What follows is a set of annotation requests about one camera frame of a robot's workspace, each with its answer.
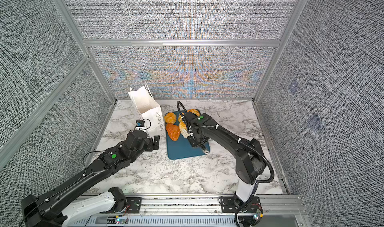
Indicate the round golden bun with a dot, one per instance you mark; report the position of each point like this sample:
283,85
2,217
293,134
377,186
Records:
170,118

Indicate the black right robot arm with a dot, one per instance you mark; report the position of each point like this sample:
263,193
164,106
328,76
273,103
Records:
251,165

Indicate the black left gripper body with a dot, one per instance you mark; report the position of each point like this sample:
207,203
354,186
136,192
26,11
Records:
150,145

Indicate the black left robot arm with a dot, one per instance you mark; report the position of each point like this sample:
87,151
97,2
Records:
59,207

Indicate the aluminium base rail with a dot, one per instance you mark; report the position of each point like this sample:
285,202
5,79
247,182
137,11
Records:
191,210

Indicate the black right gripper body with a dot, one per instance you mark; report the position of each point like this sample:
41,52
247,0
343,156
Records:
195,141

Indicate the white paper bag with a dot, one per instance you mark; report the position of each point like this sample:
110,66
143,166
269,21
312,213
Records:
149,110

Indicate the twisted ring bread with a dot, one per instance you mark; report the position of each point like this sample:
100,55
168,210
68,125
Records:
194,111

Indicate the striped bread loaf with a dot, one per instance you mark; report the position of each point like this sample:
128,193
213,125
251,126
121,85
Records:
183,130

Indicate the orange croissant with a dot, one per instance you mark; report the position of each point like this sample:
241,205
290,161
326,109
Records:
173,131

